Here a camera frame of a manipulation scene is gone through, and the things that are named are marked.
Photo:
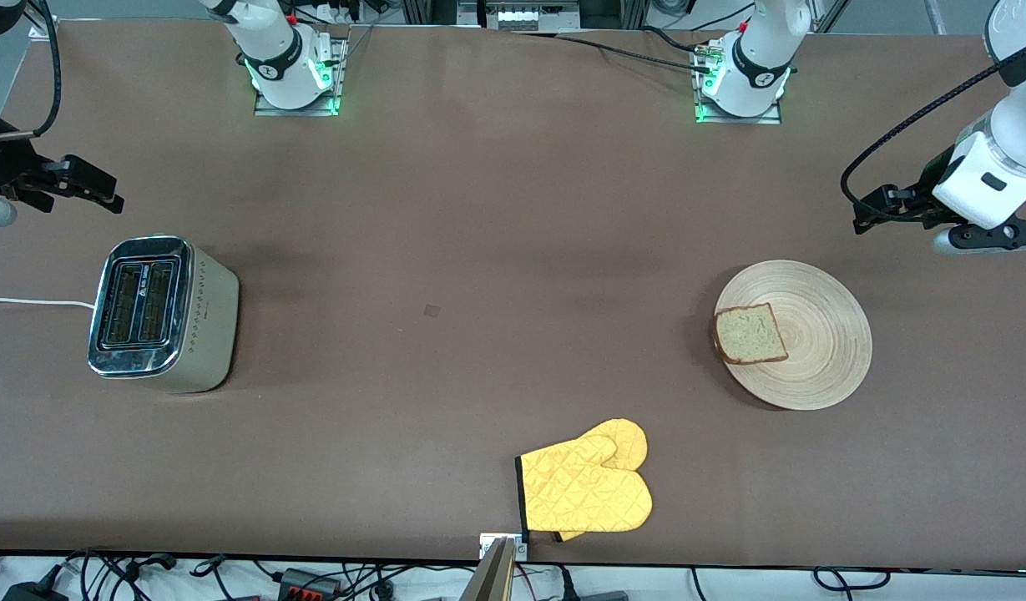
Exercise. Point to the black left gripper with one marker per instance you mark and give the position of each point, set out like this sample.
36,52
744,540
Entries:
919,203

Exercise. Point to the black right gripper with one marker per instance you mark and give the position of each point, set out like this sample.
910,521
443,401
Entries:
3,167

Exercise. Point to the round wooden plate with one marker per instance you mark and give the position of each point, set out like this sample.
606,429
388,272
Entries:
821,334

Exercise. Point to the brown-crust bread slice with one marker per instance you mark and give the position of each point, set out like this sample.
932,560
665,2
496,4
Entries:
750,335

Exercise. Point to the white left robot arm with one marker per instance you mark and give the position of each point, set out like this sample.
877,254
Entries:
759,52

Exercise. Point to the silver two-slot toaster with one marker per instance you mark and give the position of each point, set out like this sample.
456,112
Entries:
204,334

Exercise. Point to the black power adapter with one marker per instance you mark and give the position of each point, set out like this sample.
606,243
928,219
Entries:
32,593

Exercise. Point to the yellow quilted oven mitt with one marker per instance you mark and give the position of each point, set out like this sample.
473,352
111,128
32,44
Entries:
588,492

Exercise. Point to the white power strip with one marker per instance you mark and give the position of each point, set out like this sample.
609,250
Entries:
521,17

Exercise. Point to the black orange connector block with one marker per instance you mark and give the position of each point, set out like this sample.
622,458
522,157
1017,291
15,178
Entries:
308,582

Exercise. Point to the black plug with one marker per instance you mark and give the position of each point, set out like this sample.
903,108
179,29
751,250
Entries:
568,588

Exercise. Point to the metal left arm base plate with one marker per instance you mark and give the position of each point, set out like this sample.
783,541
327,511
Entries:
738,120

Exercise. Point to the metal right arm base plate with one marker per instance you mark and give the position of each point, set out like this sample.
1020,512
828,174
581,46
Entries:
300,112

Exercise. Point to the metal camera mount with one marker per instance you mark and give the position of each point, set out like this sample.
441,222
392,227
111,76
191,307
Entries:
494,576

